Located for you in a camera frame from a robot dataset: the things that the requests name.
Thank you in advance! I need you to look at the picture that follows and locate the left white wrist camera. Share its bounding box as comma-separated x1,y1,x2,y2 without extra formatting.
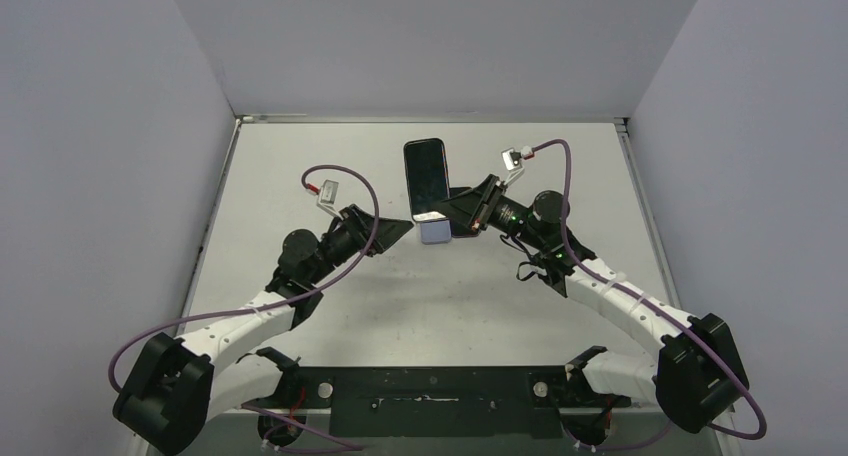
306,179,340,217

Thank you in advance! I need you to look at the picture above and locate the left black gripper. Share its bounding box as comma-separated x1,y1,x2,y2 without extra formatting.
307,204,413,285

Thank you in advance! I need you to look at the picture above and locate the aluminium table frame rail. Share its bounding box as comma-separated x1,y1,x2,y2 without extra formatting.
612,116,737,448

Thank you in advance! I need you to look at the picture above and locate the black coiled wrist cable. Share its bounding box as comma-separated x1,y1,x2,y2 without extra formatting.
515,257,554,283

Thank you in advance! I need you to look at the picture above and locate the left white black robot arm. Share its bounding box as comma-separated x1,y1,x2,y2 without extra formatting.
112,205,414,455

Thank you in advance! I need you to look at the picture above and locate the clear lilac phone case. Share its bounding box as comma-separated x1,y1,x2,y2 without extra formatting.
418,219,452,245

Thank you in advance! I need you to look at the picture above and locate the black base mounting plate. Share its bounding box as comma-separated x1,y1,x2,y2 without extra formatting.
256,366,631,439

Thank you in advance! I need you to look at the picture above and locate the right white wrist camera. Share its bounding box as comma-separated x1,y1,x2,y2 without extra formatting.
501,146,535,188

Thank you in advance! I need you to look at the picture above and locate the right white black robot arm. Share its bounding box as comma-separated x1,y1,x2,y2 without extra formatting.
434,175,750,433

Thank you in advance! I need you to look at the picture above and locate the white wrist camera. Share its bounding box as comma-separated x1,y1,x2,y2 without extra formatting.
501,146,535,188
306,179,340,217

